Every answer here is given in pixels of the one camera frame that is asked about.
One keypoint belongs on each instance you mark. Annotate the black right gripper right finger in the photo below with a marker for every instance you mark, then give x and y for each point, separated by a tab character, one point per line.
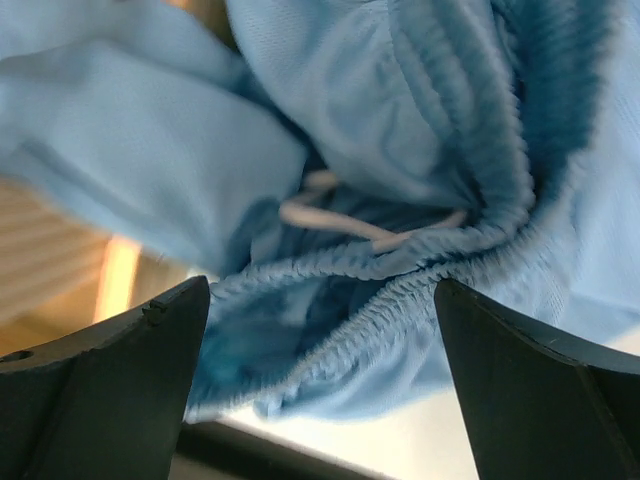
538	403

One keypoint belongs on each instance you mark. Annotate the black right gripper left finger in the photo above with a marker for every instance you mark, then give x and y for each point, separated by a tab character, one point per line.
107	401

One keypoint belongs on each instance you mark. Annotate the light blue shorts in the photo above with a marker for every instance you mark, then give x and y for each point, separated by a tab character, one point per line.
337	163

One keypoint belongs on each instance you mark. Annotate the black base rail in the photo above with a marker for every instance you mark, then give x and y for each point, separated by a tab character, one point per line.
221	451

